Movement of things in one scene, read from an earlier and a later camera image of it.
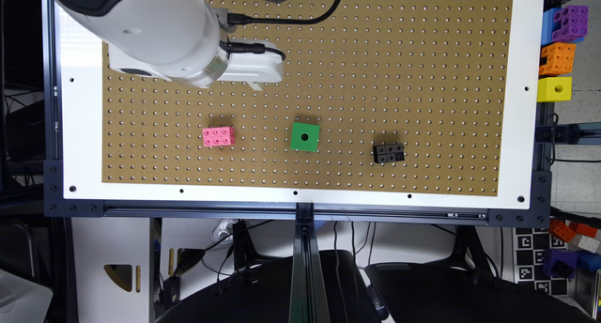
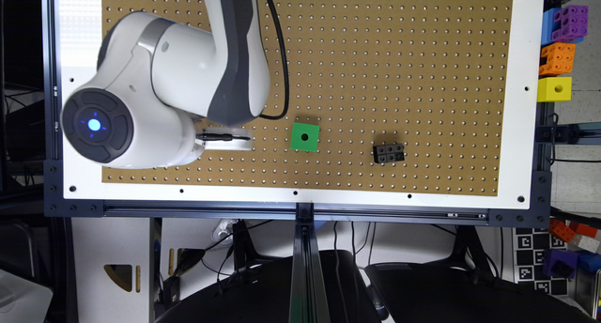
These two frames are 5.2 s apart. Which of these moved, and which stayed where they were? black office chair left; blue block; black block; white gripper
Moved: white gripper
Stayed: black block; blue block; black office chair left
